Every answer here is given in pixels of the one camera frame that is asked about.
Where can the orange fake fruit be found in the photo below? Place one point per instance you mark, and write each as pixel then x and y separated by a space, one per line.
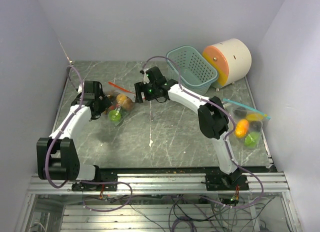
pixel 121 98
pixel 241 128

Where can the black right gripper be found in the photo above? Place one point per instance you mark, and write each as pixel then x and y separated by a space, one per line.
pixel 140 87

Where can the clear bag with red zipper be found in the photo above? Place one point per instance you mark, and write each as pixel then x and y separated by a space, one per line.
pixel 111 92

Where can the clear bag with teal zipper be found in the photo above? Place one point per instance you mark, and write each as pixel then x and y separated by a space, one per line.
pixel 256 118

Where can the green fake fruit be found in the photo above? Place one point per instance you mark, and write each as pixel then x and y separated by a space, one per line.
pixel 115 116
pixel 252 139

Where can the orange fake fruit in teal bag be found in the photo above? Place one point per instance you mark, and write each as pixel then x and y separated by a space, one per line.
pixel 241 128

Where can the dark fake fruit in teal bag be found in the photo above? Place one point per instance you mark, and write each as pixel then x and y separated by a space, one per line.
pixel 240 112

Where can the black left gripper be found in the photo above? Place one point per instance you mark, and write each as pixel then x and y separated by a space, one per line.
pixel 104 104

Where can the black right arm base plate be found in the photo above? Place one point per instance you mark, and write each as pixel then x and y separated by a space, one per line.
pixel 224 182

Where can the green fake fruit in teal bag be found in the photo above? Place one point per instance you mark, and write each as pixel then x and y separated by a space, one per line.
pixel 252 139

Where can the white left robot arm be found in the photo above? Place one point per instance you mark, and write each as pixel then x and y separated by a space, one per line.
pixel 57 157

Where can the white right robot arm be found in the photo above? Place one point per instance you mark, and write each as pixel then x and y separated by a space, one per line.
pixel 213 120

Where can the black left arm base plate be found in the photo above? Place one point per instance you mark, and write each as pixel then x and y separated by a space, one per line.
pixel 105 180

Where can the light blue perforated plastic basket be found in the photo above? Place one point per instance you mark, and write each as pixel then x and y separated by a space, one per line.
pixel 197 74

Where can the cream cylinder with orange lid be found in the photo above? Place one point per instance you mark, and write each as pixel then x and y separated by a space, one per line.
pixel 232 60

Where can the aluminium frame rail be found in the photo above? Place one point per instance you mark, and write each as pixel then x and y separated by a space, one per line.
pixel 166 184

